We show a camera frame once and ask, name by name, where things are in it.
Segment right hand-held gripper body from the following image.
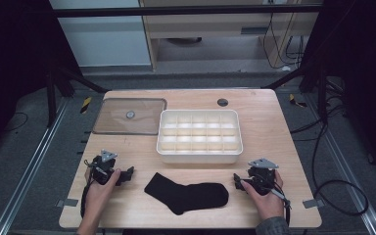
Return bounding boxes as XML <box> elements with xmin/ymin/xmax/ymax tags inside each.
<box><xmin>247</xmin><ymin>158</ymin><xmax>280</xmax><ymax>197</ymax></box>

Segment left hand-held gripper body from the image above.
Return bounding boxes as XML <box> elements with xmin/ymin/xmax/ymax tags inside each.
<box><xmin>90</xmin><ymin>149</ymin><xmax>118</xmax><ymax>186</ymax></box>

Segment black sock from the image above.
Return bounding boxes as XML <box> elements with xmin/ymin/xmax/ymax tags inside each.
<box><xmin>143</xmin><ymin>171</ymin><xmax>230</xmax><ymax>216</ymax></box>

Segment white divided storage box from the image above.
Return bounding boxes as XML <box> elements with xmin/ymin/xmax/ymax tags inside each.
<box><xmin>156</xmin><ymin>109</ymin><xmax>245</xmax><ymax>165</ymax></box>

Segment person's right hand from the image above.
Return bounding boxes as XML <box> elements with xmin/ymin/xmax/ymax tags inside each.
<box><xmin>240</xmin><ymin>170</ymin><xmax>286</xmax><ymax>222</ymax></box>

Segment person's left hand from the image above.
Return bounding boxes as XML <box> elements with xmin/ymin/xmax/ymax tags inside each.
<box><xmin>83</xmin><ymin>167</ymin><xmax>122</xmax><ymax>220</ymax></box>

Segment transparent box lid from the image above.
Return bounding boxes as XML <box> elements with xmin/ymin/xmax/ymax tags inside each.
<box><xmin>91</xmin><ymin>97</ymin><xmax>168</xmax><ymax>136</ymax></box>

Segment yellow tool left floor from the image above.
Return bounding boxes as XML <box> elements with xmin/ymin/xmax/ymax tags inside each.
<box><xmin>79</xmin><ymin>96</ymin><xmax>93</xmax><ymax>115</ymax></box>

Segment yellow tool floor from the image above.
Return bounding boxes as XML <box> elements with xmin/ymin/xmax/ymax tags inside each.
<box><xmin>79</xmin><ymin>96</ymin><xmax>93</xmax><ymax>115</ymax></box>
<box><xmin>288</xmin><ymin>93</ymin><xmax>308</xmax><ymax>109</ymax></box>

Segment yellow tool right floor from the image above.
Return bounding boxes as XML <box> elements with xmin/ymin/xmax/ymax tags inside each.
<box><xmin>288</xmin><ymin>93</ymin><xmax>308</xmax><ymax>109</ymax></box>

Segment black metal stand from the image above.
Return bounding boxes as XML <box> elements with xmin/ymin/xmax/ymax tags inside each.
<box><xmin>44</xmin><ymin>63</ymin><xmax>111</xmax><ymax>129</ymax></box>
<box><xmin>261</xmin><ymin>62</ymin><xmax>329</xmax><ymax>123</ymax></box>

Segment white cabinet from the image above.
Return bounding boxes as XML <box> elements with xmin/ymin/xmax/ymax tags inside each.
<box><xmin>48</xmin><ymin>0</ymin><xmax>153</xmax><ymax>69</ymax></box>

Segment dark curtain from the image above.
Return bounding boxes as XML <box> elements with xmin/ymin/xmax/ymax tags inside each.
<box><xmin>302</xmin><ymin>0</ymin><xmax>376</xmax><ymax>184</ymax></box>
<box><xmin>0</xmin><ymin>0</ymin><xmax>82</xmax><ymax>165</ymax></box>

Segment light wooden desk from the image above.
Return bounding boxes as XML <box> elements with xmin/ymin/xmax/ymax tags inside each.
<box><xmin>138</xmin><ymin>0</ymin><xmax>321</xmax><ymax>72</ymax></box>

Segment left hand-held gripper cable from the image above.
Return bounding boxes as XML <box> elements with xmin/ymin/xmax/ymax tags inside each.
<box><xmin>79</xmin><ymin>159</ymin><xmax>96</xmax><ymax>219</ymax></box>

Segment hand-held gripper cable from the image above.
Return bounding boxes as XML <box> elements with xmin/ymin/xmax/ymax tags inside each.
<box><xmin>272</xmin><ymin>182</ymin><xmax>293</xmax><ymax>227</ymax></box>
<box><xmin>79</xmin><ymin>159</ymin><xmax>96</xmax><ymax>219</ymax></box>

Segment right hand-held gripper cable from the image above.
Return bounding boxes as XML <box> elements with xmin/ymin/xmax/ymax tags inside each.
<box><xmin>272</xmin><ymin>182</ymin><xmax>293</xmax><ymax>227</ymax></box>

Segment grey metal table bracket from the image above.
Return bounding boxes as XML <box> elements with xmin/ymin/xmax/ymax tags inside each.
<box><xmin>55</xmin><ymin>198</ymin><xmax>79</xmax><ymax>209</ymax></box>
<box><xmin>302</xmin><ymin>198</ymin><xmax>326</xmax><ymax>210</ymax></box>

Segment black looped floor cable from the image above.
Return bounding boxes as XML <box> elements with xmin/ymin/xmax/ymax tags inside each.
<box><xmin>289</xmin><ymin>104</ymin><xmax>370</xmax><ymax>217</ymax></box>

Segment aluminium floor rail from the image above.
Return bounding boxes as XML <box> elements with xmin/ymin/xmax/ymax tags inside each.
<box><xmin>305</xmin><ymin>94</ymin><xmax>376</xmax><ymax>235</ymax></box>
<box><xmin>0</xmin><ymin>97</ymin><xmax>71</xmax><ymax>235</ymax></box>

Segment thin black floor cable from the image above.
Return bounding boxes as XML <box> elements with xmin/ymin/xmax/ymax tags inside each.
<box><xmin>3</xmin><ymin>112</ymin><xmax>29</xmax><ymax>133</ymax></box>

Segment black hanging desk cables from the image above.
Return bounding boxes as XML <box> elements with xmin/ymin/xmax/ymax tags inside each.
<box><xmin>261</xmin><ymin>12</ymin><xmax>306</xmax><ymax>71</ymax></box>

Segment black horizontal frame bar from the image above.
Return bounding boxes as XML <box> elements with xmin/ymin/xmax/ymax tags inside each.
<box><xmin>52</xmin><ymin>4</ymin><xmax>323</xmax><ymax>19</ymax></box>

